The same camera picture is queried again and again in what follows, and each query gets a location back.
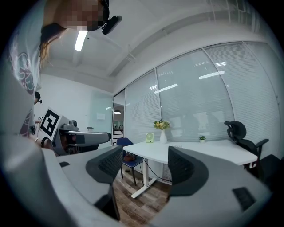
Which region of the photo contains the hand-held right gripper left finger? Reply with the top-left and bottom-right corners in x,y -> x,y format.
42,145 -> 124,223

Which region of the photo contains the white standing desk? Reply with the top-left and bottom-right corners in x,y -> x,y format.
123,141 -> 258,200

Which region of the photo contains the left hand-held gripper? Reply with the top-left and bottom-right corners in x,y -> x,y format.
39,107 -> 112,156

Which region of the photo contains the person's left forearm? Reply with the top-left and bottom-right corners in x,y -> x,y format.
34,137 -> 56,156

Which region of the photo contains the person's head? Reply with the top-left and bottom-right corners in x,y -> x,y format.
53,0 -> 105,32

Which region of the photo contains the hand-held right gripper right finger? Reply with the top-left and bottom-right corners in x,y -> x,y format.
150,145 -> 274,227

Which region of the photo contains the black head camera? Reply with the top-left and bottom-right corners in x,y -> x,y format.
101,15 -> 123,35

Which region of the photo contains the blue chair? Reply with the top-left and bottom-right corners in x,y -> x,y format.
116,137 -> 144,186

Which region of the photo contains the black office chair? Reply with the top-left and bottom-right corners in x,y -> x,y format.
224,121 -> 284,185

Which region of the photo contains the black desk cable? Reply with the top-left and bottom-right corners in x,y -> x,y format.
145,158 -> 165,180

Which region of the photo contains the white wall heater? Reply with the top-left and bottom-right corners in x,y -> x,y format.
162,163 -> 173,185

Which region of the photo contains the white vase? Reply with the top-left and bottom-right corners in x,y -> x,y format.
159,130 -> 168,145

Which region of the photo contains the yellow flower bouquet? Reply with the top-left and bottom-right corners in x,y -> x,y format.
153,119 -> 171,131

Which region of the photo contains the person's light blue printed t-shirt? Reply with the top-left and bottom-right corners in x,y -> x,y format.
0,0 -> 48,142

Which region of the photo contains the ceiling light bar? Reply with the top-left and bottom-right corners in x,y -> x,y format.
74,30 -> 88,52

